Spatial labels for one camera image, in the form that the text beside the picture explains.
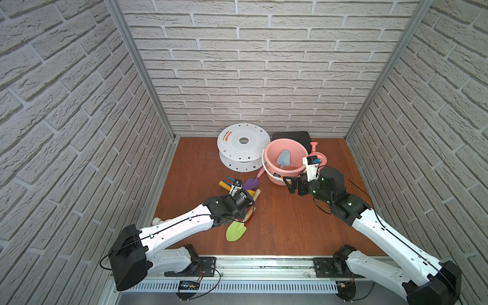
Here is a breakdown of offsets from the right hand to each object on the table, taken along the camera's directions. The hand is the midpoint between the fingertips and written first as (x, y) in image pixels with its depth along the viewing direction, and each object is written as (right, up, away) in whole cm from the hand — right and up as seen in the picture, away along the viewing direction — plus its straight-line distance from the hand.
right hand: (294, 176), depth 76 cm
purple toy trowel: (-18, -7, +22) cm, 29 cm away
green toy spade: (-25, -26, +7) cm, 36 cm away
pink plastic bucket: (+6, +11, +19) cm, 22 cm away
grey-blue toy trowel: (0, +7, +24) cm, 25 cm away
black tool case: (+14, +20, +39) cm, 46 cm away
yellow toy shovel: (-32, -6, +19) cm, 37 cm away
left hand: (-25, -11, +6) cm, 28 cm away
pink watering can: (+18, +8, +19) cm, 28 cm away
